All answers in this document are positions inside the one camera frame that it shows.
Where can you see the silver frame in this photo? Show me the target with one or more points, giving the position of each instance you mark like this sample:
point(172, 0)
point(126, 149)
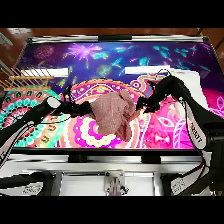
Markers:
point(100, 166)

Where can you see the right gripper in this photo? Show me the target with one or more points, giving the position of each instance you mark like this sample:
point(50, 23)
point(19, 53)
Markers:
point(149, 103)

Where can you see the pink-brown shirt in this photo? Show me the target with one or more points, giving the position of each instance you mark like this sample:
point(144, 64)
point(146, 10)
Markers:
point(113, 111)

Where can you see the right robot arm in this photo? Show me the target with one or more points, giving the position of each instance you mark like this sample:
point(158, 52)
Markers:
point(174, 87)

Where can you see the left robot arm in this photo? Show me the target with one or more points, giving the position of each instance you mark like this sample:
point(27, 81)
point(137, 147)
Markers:
point(20, 124)

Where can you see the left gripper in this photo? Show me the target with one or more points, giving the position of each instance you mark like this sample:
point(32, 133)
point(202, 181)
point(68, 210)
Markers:
point(78, 109)

